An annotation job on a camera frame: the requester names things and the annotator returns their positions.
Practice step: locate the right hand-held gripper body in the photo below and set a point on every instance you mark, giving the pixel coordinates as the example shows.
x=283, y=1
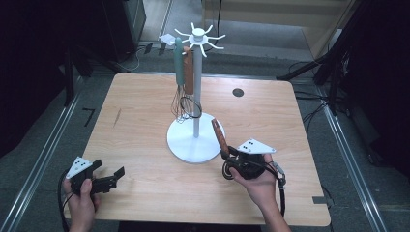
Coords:
x=254, y=158

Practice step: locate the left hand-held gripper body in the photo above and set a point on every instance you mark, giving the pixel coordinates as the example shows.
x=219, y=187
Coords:
x=80, y=174

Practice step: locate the white utensil rack stand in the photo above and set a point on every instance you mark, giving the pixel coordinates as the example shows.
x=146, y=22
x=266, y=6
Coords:
x=190, y=145

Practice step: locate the person's right hand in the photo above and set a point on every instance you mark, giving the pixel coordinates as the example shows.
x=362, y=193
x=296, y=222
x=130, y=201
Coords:
x=261, y=190

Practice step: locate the person's left hand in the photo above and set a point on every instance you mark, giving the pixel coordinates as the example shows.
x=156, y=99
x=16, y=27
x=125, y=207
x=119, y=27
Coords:
x=80, y=209

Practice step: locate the dark round table grommet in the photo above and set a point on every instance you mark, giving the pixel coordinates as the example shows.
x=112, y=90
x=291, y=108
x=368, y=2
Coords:
x=238, y=92

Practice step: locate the black tape patch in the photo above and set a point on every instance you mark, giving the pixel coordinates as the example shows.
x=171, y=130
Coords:
x=319, y=200

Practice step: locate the black stand leg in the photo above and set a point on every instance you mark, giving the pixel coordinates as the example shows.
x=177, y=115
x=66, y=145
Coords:
x=299, y=69

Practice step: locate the white paper tag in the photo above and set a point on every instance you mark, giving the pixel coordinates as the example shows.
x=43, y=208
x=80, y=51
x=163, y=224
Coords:
x=167, y=39

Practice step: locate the dark cabinet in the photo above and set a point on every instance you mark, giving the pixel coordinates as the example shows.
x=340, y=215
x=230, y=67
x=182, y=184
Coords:
x=125, y=25

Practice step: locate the metal floor rail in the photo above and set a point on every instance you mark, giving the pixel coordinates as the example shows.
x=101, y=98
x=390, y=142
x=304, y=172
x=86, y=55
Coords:
x=38, y=161
x=351, y=161

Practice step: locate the black upright stand post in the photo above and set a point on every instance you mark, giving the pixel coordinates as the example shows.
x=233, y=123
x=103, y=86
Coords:
x=68, y=80

